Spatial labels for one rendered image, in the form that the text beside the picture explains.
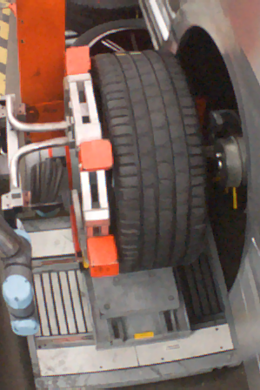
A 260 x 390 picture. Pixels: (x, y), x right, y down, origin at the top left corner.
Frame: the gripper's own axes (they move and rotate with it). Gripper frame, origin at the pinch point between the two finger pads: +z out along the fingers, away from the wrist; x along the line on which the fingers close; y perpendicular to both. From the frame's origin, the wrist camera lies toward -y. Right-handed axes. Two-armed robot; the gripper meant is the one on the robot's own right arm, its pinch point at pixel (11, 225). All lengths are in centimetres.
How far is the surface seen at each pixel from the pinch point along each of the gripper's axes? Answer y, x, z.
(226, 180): 3, -64, 4
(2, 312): -83, 13, 13
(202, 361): -75, -62, -25
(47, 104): -9, -16, 54
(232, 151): 9, -66, 10
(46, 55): 15, -16, 55
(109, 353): -75, -27, -14
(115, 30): -33, -52, 121
